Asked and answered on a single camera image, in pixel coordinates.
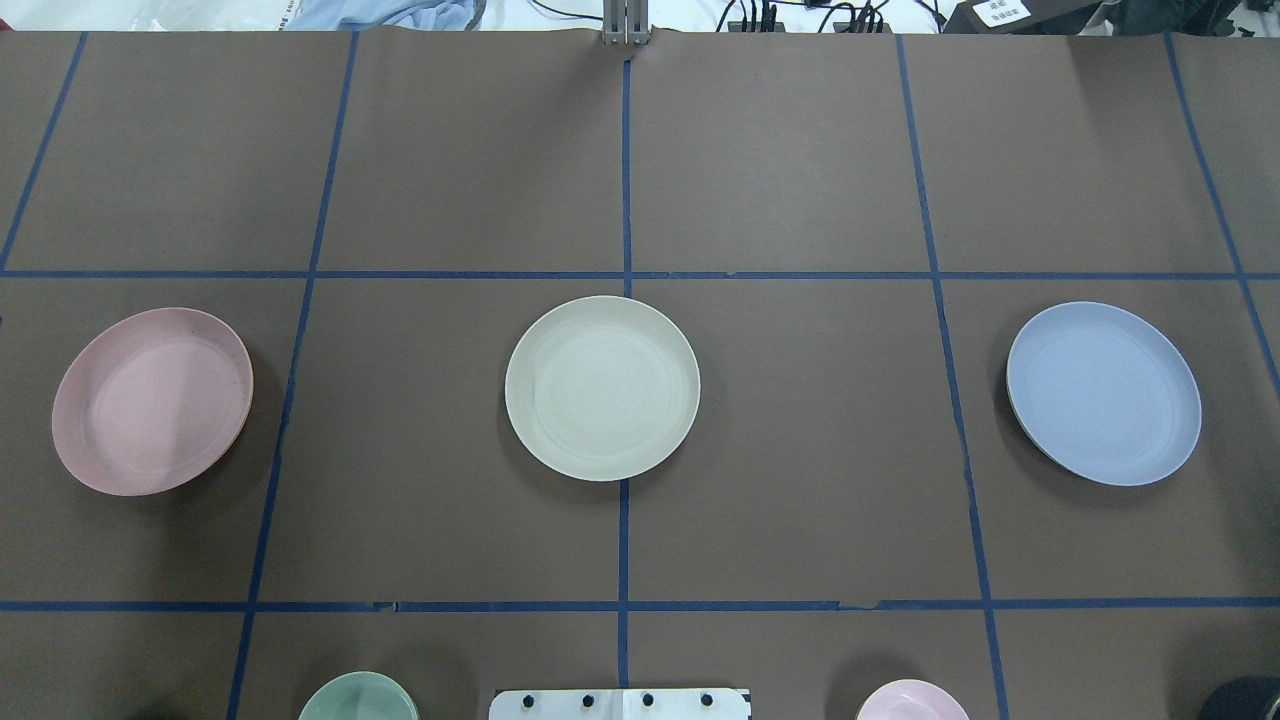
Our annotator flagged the blue plate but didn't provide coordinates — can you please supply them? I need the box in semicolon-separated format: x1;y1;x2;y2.
1005;301;1203;488

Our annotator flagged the pink plate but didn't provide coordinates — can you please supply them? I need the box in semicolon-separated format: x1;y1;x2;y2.
51;307;255;497

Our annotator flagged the cream plate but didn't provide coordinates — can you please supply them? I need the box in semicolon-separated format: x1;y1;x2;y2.
503;295;701;483

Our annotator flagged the pink bowl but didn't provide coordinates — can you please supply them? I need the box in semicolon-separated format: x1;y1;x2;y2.
855;679;969;720

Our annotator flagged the green bowl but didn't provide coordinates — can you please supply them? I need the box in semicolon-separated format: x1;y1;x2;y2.
297;671;421;719

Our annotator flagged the black box with white label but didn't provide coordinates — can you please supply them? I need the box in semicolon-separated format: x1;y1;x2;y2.
941;1;1123;36

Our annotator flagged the light blue cloth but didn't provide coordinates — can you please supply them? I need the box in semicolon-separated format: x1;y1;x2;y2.
283;1;486;32

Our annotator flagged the dark blue pot with lid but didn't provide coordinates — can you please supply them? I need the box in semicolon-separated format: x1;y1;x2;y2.
1197;676;1279;720

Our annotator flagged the aluminium frame post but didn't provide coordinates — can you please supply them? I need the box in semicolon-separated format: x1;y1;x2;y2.
602;0;652;46

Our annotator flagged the white pedestal base plate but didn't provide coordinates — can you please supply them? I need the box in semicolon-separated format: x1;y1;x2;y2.
488;688;753;719

